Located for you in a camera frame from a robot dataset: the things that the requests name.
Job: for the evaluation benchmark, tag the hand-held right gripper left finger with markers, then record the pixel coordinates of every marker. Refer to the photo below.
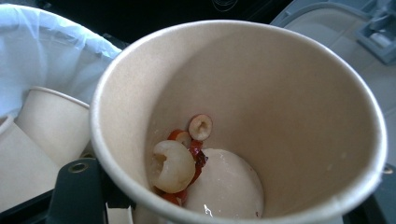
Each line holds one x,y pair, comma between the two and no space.
77,196

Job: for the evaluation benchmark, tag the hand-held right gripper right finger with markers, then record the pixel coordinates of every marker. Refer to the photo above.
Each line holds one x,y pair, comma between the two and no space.
386,199

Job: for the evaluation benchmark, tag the clear plastic bin liner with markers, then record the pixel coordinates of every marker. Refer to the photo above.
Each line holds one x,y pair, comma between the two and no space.
46,46

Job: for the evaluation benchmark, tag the discarded brown paper cup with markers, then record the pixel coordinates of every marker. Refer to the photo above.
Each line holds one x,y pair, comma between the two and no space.
21,168
56,124

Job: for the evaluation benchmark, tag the small red jujube piece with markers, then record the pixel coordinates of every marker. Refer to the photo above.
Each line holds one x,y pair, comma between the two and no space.
174,197

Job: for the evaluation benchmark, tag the peeled white longan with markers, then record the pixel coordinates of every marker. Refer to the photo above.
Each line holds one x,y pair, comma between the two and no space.
174,168

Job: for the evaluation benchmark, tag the red-rimmed jujube slice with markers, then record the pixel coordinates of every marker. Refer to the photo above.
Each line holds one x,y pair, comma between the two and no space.
180,136

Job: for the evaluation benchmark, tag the dark red jujube piece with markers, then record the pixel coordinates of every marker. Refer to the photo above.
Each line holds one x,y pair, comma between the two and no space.
199,158

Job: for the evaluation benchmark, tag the round jujube slice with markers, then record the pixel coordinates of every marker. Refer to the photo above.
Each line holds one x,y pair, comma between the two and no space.
200,127

